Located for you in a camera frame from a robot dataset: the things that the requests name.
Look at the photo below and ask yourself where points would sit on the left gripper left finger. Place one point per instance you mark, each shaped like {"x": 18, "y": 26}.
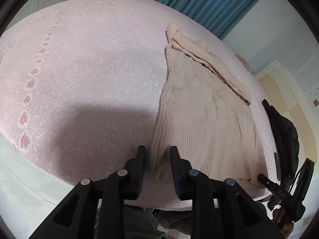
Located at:
{"x": 94, "y": 209}

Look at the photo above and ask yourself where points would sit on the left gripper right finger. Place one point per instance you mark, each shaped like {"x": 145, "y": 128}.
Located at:
{"x": 220, "y": 209}

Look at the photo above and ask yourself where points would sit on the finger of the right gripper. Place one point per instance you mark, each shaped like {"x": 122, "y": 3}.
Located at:
{"x": 278, "y": 191}
{"x": 305, "y": 176}

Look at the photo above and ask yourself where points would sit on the pink knitted sweater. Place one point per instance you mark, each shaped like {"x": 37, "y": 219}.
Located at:
{"x": 204, "y": 111}

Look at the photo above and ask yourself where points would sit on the black smartphone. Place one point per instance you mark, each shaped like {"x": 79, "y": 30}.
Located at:
{"x": 278, "y": 166}

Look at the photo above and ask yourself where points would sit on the black puffer jacket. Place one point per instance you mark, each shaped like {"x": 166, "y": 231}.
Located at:
{"x": 286, "y": 141}

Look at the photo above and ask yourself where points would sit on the camouflage trousers legs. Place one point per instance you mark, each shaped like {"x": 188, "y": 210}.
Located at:
{"x": 142, "y": 222}

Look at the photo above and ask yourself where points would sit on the cream wooden headboard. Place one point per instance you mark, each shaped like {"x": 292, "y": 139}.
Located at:
{"x": 288, "y": 99}

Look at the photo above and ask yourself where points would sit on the pink bed with patterned sheet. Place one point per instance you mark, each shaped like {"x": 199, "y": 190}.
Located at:
{"x": 81, "y": 82}

